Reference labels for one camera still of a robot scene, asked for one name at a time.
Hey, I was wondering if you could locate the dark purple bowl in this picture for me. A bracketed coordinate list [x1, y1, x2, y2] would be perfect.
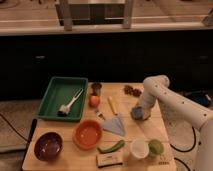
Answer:
[34, 132, 63, 162]

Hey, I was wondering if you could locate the green lime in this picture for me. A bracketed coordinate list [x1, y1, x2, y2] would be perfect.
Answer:
[148, 139, 164, 157]

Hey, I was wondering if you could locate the black cable right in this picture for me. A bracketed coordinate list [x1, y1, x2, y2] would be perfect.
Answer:
[169, 126, 198, 171]

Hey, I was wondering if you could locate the green chili pepper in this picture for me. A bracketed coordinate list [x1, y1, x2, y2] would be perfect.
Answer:
[97, 140, 125, 154]

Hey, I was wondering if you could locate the small tan box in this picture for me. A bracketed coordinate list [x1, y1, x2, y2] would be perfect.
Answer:
[96, 152, 123, 168]

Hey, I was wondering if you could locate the green plastic tray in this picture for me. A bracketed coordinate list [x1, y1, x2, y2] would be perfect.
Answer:
[37, 77, 88, 122]

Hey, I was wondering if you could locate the bunch of dark grapes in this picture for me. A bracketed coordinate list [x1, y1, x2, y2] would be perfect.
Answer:
[124, 85, 142, 97]

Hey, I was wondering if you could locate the black cable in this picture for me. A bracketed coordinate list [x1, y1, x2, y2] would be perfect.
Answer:
[169, 126, 198, 171]
[0, 112, 30, 142]

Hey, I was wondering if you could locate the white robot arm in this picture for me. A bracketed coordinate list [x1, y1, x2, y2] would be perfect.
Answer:
[139, 75, 213, 171]

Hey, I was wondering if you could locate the white cup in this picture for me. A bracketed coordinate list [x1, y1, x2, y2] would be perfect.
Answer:
[130, 138, 149, 160]

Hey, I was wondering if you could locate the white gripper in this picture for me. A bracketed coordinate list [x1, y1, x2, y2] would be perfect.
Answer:
[139, 91, 156, 120]

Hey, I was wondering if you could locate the blue sponge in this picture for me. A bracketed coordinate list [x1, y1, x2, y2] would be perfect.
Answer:
[131, 106, 144, 120]

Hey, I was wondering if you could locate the black cable left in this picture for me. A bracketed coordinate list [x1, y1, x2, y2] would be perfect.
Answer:
[0, 112, 30, 142]

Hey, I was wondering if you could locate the red orange bowl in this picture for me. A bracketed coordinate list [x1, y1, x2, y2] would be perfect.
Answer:
[73, 119, 102, 150]

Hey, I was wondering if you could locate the orange peach fruit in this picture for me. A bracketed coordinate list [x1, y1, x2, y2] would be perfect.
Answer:
[89, 95, 100, 108]

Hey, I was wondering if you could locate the yellow handled spatula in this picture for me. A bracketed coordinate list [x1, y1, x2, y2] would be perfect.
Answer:
[101, 97, 125, 137]

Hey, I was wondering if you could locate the small dark metal cup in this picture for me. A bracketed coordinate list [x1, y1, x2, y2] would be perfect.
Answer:
[91, 82, 102, 96]

